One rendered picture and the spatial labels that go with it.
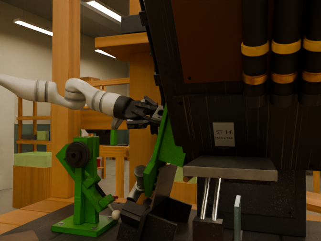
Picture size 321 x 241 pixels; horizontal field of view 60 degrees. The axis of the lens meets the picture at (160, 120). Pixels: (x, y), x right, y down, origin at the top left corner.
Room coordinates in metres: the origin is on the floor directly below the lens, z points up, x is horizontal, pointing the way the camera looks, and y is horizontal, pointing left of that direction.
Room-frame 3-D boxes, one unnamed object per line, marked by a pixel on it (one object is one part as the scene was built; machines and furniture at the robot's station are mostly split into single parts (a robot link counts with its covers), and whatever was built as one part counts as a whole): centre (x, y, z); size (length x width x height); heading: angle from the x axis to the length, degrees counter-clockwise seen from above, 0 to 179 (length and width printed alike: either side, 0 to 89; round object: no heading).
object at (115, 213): (0.82, 0.14, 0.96); 0.06 x 0.03 x 0.06; 72
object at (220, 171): (0.67, -0.18, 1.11); 0.39 x 0.16 x 0.03; 162
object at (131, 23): (1.09, 0.07, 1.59); 0.15 x 0.07 x 0.07; 72
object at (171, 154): (0.75, -0.04, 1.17); 0.13 x 0.12 x 0.20; 72
